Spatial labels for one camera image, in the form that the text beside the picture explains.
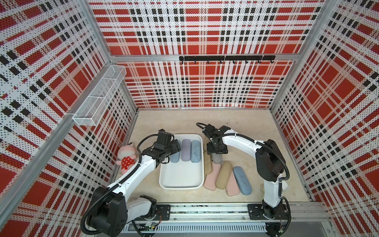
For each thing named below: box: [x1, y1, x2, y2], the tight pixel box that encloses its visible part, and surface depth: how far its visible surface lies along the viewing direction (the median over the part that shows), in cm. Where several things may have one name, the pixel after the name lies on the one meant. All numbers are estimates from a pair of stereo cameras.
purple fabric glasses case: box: [181, 138, 192, 162], surface depth 95 cm
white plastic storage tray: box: [158, 133, 205, 191], surface depth 90 cm
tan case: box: [215, 160, 233, 190], surface depth 82 cm
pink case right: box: [225, 169, 240, 197], surface depth 82 cm
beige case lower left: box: [203, 150, 213, 175], surface depth 87 cm
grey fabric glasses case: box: [211, 152, 223, 164], surface depth 89 cm
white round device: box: [281, 180, 289, 192], surface depth 77 cm
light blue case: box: [190, 139, 201, 163], surface depth 95 cm
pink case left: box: [203, 161, 222, 192], surface depth 84 cm
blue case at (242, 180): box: [232, 165, 253, 196], surface depth 84 cm
